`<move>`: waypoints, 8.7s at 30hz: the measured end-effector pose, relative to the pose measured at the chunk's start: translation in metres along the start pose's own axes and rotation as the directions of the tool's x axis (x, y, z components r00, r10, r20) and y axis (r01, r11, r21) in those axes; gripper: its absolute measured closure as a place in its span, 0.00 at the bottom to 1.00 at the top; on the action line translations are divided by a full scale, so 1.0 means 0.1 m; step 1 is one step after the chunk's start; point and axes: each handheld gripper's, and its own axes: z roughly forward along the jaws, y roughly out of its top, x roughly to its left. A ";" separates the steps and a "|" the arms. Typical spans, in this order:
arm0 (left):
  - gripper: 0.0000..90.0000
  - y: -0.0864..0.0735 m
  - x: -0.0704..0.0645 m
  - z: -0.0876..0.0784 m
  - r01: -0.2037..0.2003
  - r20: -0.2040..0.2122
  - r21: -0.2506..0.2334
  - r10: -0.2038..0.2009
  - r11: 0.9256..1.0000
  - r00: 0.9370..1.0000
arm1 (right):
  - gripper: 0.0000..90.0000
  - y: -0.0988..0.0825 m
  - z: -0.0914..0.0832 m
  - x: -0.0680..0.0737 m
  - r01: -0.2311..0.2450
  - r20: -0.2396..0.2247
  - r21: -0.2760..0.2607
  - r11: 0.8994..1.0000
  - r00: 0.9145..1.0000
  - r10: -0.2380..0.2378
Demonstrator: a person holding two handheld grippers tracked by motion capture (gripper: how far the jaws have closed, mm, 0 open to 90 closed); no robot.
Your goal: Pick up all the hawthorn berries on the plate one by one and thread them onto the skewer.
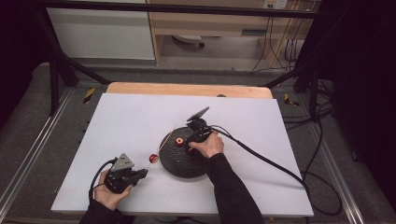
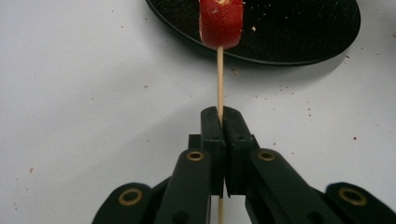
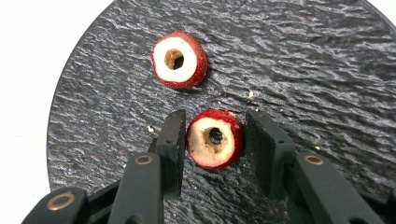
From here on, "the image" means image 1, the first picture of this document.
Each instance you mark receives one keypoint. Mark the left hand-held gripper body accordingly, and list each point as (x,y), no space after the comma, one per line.
(120,179)

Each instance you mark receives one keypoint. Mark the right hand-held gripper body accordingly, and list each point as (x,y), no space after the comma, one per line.
(200,129)

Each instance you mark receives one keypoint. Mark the thin bamboo skewer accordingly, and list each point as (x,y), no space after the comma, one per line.
(165,143)

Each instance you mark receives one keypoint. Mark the black round plate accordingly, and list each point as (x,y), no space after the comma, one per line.
(180,165)

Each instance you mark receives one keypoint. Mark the person's right hand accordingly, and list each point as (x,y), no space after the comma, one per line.
(210,146)

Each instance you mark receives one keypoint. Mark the person's left hand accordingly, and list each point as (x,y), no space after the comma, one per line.
(109,199)

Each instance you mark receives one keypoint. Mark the wooden table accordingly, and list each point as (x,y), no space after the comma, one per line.
(186,90)

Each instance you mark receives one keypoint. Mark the white board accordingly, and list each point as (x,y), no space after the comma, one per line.
(140,118)

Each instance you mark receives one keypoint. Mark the yellow black striped tape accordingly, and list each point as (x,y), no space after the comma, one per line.
(89,95)
(291,100)

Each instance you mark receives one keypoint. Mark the white chair base leg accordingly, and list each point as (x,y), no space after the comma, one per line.
(188,39)

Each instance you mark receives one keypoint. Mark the light wooden desk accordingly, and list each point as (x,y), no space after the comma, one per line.
(218,23)

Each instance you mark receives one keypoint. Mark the white cabinet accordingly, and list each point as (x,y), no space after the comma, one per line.
(99,34)

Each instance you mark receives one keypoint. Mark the black curtain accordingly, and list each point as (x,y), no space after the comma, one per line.
(364,77)
(18,46)

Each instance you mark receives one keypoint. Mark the aluminium rail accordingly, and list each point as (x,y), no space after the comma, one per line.
(34,149)
(339,174)

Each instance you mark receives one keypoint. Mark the black metal frame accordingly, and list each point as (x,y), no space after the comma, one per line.
(186,9)

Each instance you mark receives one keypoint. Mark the white wall socket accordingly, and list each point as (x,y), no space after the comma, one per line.
(274,3)

